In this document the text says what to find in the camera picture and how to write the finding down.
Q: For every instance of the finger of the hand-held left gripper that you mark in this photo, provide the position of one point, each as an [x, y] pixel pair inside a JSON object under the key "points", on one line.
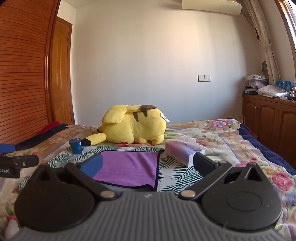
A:
{"points": [[27, 160], [7, 148]]}

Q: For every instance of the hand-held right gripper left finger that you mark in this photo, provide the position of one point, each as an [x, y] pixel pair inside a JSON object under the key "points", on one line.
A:
{"points": [[92, 165]]}

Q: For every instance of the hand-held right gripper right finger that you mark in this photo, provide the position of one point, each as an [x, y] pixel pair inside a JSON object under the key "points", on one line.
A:
{"points": [[204, 163]]}

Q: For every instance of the purple towel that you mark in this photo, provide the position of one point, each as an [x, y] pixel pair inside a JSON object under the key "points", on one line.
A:
{"points": [[129, 165]]}

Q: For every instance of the blue cylindrical container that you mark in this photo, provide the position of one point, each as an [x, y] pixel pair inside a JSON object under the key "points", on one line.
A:
{"points": [[75, 146]]}

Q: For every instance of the pink tissue pack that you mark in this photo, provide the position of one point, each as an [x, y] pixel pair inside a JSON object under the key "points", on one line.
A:
{"points": [[181, 150]]}

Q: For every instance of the red and dark cloth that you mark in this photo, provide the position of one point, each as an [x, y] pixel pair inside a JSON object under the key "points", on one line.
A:
{"points": [[49, 128]]}

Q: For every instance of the yellow plush toy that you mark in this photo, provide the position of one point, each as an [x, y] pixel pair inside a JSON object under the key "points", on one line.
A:
{"points": [[136, 125]]}

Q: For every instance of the dark blue bed cover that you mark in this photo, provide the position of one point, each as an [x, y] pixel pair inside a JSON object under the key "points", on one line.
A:
{"points": [[270, 153]]}

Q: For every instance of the wooden slatted wardrobe door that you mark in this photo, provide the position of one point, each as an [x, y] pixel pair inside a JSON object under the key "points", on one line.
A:
{"points": [[23, 74]]}

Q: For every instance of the wooden cabinet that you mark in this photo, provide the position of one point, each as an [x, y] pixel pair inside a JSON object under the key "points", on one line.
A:
{"points": [[268, 120]]}

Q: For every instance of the stack of books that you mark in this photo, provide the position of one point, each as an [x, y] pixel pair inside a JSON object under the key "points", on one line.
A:
{"points": [[251, 90]]}

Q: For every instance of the wooden room door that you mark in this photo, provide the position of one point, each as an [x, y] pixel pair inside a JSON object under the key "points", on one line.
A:
{"points": [[61, 76]]}

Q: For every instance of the stack of folded linens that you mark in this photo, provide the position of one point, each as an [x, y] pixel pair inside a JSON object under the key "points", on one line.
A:
{"points": [[257, 80]]}

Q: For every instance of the blue boxes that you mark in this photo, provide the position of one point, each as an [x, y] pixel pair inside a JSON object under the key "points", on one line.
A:
{"points": [[284, 85]]}

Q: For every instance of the small white bottle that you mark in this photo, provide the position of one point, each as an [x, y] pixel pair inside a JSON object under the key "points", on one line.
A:
{"points": [[292, 93]]}

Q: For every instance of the dark round fan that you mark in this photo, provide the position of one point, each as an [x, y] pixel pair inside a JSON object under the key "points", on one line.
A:
{"points": [[264, 67]]}

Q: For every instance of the patterned beige curtain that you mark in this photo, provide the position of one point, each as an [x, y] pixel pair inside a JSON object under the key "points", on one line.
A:
{"points": [[263, 34]]}

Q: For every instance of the white air conditioner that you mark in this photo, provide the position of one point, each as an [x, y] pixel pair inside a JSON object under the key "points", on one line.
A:
{"points": [[212, 6]]}

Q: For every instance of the white wall socket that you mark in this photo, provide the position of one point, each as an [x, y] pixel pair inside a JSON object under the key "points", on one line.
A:
{"points": [[204, 78]]}

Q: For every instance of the wooden window frame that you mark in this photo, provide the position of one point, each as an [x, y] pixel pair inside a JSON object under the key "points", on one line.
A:
{"points": [[286, 25]]}

